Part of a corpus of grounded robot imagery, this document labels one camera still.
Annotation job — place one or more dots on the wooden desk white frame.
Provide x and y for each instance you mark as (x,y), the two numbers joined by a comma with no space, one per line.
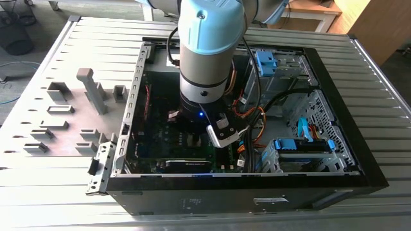
(324,9)

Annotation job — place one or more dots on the blue plastic bay latch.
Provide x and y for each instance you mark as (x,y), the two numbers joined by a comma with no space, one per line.
(266,62)

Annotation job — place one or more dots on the grey parts rack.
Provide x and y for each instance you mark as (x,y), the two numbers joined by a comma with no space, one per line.
(74,125)

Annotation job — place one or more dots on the black RAM slot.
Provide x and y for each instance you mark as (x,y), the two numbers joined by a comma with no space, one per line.
(227,157)
(218,157)
(223,157)

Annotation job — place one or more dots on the white Dell rating label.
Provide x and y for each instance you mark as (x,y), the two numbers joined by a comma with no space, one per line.
(172,63)

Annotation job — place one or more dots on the blue disk carrier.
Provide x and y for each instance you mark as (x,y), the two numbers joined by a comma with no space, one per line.
(286,145)
(266,158)

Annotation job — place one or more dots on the perforated silver disk cage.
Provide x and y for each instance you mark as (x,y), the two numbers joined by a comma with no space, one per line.
(320,108)

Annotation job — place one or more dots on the black round bin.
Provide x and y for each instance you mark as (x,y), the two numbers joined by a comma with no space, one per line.
(18,43)

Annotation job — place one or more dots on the black graphics card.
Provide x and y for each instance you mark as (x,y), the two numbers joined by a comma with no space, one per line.
(186,166)

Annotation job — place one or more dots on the grey power supply box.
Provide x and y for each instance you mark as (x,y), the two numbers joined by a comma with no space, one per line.
(160,56)

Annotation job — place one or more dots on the wooden cabinet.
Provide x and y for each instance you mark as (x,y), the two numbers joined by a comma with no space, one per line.
(379,24)

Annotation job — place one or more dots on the black PC case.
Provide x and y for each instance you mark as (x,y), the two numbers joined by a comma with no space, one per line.
(224,199)

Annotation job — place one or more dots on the green Dell motherboard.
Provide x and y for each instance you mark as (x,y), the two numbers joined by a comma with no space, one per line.
(154,144)

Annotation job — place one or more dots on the silver drive bay cage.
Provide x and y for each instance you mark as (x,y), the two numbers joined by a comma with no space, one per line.
(288,69)

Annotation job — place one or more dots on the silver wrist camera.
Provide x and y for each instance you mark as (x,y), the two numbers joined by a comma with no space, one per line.
(222,134)

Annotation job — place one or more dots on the silver topped CPU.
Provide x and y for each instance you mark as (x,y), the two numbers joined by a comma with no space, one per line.
(194,142)

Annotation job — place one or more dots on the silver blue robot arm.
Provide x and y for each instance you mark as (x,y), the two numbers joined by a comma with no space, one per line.
(206,67)

